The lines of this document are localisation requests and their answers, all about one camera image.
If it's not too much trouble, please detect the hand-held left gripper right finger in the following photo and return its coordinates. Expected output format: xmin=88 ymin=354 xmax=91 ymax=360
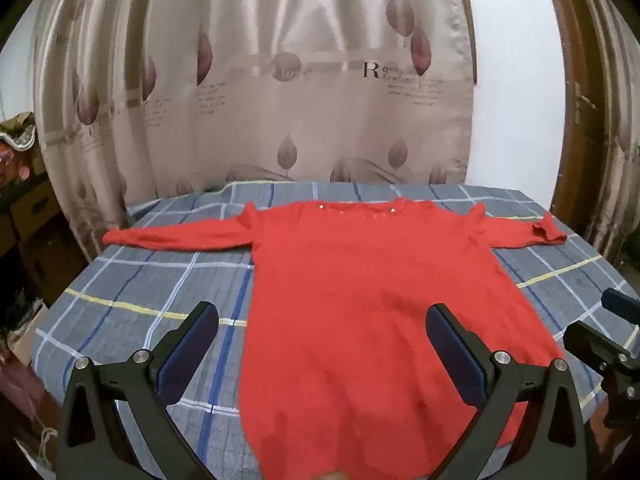
xmin=425 ymin=303 xmax=588 ymax=480

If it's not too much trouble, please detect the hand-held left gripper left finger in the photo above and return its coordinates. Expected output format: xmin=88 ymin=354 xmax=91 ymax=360
xmin=56 ymin=301 xmax=221 ymax=480

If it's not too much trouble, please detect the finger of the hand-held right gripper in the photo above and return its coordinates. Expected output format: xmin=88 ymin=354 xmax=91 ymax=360
xmin=563 ymin=320 xmax=640 ymax=431
xmin=601 ymin=287 xmax=640 ymax=317

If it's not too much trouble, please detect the red knit sweater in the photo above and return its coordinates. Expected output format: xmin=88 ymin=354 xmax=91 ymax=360
xmin=102 ymin=199 xmax=568 ymax=480

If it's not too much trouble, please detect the grey plaid blanket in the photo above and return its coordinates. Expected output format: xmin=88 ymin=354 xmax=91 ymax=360
xmin=30 ymin=180 xmax=640 ymax=480

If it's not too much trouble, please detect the brown cardboard box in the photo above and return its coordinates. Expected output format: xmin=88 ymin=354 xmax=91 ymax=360
xmin=0 ymin=175 xmax=63 ymax=246
xmin=15 ymin=220 xmax=88 ymax=311

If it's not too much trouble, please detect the beige striped curtain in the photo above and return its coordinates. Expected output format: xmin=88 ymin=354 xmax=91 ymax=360
xmin=575 ymin=0 xmax=640 ymax=266

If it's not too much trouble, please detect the pink bag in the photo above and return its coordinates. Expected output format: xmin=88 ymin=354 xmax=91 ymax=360
xmin=0 ymin=350 xmax=48 ymax=426

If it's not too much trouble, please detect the beige leaf print curtain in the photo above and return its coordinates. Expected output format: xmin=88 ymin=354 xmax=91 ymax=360
xmin=32 ymin=0 xmax=476 ymax=261

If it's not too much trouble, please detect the patterned cloth pile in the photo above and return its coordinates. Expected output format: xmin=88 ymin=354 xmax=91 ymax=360
xmin=0 ymin=110 xmax=38 ymax=153

